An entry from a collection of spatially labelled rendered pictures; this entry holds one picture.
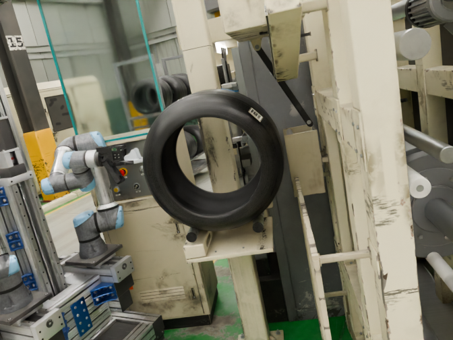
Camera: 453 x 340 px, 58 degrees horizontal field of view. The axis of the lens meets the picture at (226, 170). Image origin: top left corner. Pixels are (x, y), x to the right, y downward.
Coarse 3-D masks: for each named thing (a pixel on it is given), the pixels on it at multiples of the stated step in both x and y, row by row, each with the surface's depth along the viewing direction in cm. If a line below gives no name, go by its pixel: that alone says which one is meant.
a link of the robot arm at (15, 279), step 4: (12, 276) 177; (16, 276) 179; (20, 276) 182; (0, 280) 174; (4, 280) 175; (8, 280) 176; (12, 280) 177; (16, 280) 179; (20, 280) 181; (0, 284) 175; (4, 284) 175; (8, 284) 176; (12, 284) 177; (16, 284) 178; (0, 288) 175; (4, 288) 175; (8, 288) 176
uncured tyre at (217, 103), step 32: (192, 96) 157; (224, 96) 156; (160, 128) 158; (256, 128) 154; (160, 160) 162; (160, 192) 164; (192, 192) 192; (256, 192) 160; (192, 224) 168; (224, 224) 166
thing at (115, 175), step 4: (104, 164) 174; (108, 164) 174; (108, 168) 174; (112, 168) 174; (116, 168) 177; (112, 172) 174; (116, 172) 175; (112, 176) 175; (116, 176) 174; (120, 176) 176; (116, 180) 175; (120, 180) 175; (124, 180) 178
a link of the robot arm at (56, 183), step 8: (72, 136) 213; (64, 144) 208; (72, 144) 210; (56, 152) 206; (64, 152) 203; (56, 160) 196; (56, 168) 188; (64, 168) 190; (56, 176) 180; (64, 176) 180; (40, 184) 178; (48, 184) 178; (56, 184) 178; (64, 184) 179; (48, 192) 179; (56, 192) 180
